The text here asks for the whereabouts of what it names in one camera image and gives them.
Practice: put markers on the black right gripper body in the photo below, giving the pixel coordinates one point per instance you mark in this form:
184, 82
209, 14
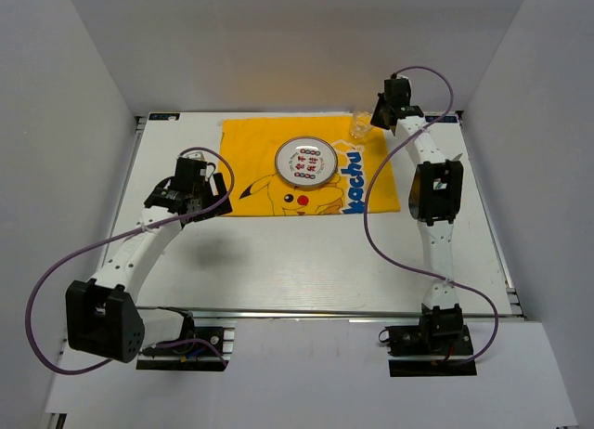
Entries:
378, 117

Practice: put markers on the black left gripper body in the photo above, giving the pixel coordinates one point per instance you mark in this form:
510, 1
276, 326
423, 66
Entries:
206, 196

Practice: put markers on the yellow printed cloth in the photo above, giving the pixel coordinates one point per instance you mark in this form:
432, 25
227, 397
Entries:
364, 182

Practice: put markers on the white plate with red print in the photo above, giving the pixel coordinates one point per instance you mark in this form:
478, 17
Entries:
306, 162

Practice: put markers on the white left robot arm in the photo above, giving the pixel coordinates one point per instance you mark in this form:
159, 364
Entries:
102, 316

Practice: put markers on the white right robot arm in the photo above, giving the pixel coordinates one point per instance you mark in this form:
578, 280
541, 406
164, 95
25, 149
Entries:
434, 201

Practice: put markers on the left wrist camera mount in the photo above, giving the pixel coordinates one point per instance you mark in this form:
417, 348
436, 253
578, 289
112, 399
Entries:
190, 174

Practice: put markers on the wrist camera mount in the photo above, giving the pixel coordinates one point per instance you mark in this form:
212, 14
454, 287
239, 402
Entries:
401, 79
190, 174

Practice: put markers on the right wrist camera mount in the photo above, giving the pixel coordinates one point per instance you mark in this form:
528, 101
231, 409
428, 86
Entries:
401, 79

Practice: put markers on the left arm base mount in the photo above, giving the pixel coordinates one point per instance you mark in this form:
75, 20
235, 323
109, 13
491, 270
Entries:
195, 347

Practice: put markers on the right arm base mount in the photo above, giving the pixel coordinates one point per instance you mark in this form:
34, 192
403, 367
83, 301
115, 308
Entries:
429, 347

